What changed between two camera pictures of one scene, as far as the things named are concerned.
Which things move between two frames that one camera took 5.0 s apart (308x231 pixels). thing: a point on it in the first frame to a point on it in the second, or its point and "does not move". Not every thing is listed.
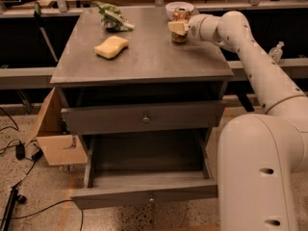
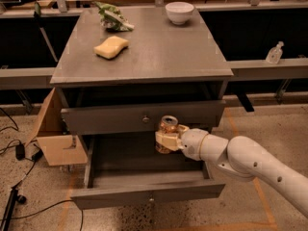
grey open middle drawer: [133, 168] does not move
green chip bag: [112, 18] does not move
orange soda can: [181, 14] to [168, 124]
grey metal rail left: [12, 78] does not move
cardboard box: [59, 146] does not move
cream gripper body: [193, 28] to [192, 142]
